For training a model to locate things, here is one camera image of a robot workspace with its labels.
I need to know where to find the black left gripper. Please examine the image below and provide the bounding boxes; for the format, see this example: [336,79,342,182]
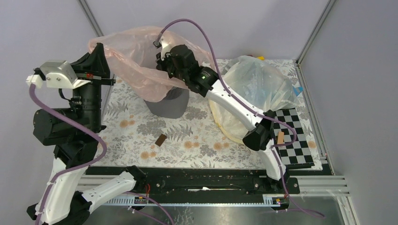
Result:
[76,41,119,131]

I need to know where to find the pink plastic trash bag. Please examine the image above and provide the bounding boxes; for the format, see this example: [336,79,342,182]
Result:
[87,26,215,103]

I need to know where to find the grey mesh trash bin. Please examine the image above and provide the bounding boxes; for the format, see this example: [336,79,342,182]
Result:
[144,87,190,119]

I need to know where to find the clear yellow-rimmed plastic bag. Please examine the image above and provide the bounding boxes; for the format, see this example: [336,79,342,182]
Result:
[209,56,299,144]

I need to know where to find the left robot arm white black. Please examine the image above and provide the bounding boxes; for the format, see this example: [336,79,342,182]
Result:
[26,43,149,225]

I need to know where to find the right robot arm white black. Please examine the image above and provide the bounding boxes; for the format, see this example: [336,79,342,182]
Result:
[156,45,297,194]

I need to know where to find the small brown card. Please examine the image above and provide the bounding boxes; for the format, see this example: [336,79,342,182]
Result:
[155,134,167,147]

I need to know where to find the floral patterned table mat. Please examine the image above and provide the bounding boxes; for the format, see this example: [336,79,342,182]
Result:
[90,58,321,170]

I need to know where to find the blue paper piece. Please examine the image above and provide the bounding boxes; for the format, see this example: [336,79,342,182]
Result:
[293,87,303,97]

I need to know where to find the beige tape strip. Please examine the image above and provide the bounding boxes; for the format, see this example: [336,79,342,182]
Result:
[277,131,284,144]

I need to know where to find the black white checkerboard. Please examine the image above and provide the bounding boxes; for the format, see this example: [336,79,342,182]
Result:
[270,108,315,169]

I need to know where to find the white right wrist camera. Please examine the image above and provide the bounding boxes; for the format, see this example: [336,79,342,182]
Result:
[153,37,175,60]

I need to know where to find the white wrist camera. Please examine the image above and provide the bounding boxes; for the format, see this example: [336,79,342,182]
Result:
[153,37,175,60]
[26,60,91,89]

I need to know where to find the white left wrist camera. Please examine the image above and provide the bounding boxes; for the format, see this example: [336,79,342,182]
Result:
[26,60,91,89]

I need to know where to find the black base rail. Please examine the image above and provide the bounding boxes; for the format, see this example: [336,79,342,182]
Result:
[85,166,333,206]

